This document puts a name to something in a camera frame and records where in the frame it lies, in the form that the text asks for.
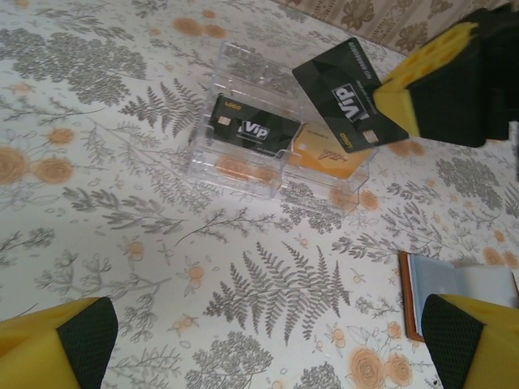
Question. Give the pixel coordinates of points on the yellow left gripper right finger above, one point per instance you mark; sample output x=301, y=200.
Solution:
x=478, y=348

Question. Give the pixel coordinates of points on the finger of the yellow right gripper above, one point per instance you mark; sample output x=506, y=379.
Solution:
x=438, y=52
x=446, y=105

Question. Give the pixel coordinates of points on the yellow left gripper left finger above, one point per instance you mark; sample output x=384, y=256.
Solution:
x=36, y=352

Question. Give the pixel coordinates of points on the brown leather card wallet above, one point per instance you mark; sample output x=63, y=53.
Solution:
x=430, y=283

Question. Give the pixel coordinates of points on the black VIP card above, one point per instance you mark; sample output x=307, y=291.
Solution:
x=235, y=125
x=324, y=81

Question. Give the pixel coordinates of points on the gold credit card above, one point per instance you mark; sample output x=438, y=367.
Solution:
x=324, y=166

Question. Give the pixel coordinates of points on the clear acrylic card holder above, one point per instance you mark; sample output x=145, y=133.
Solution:
x=243, y=65

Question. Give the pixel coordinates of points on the floral print tablecloth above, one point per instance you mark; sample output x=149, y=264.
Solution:
x=121, y=243

